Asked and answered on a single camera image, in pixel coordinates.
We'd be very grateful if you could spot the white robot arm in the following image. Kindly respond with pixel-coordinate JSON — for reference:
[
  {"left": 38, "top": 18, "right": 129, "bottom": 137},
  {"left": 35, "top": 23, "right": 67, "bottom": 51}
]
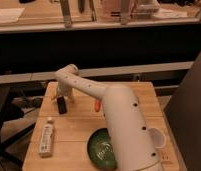
[{"left": 55, "top": 64, "right": 164, "bottom": 171}]

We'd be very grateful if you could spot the green ceramic bowl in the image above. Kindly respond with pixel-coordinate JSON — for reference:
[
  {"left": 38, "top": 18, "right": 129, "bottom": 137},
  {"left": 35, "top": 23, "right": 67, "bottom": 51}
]
[{"left": 87, "top": 128, "right": 117, "bottom": 170}]

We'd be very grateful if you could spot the white ceramic cup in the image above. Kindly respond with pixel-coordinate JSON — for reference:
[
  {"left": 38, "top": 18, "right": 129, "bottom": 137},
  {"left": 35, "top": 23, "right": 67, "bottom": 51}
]
[{"left": 149, "top": 128, "right": 166, "bottom": 149}]

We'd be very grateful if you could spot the orange carrot toy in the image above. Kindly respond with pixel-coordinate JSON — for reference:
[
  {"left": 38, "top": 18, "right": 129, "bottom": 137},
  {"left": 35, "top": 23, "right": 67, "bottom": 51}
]
[{"left": 95, "top": 100, "right": 101, "bottom": 112}]

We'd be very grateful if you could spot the white remote control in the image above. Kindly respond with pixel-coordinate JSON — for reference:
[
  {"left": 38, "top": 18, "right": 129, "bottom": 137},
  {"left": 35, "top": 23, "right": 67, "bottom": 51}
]
[{"left": 38, "top": 117, "right": 54, "bottom": 158}]

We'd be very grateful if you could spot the white paper sheet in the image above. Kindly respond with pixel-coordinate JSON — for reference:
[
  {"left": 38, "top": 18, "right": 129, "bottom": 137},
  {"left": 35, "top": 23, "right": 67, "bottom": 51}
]
[{"left": 0, "top": 8, "right": 24, "bottom": 24}]

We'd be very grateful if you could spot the dark panel at right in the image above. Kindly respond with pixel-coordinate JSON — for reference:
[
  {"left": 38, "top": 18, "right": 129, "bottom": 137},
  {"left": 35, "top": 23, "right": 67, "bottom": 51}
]
[{"left": 164, "top": 52, "right": 201, "bottom": 171}]

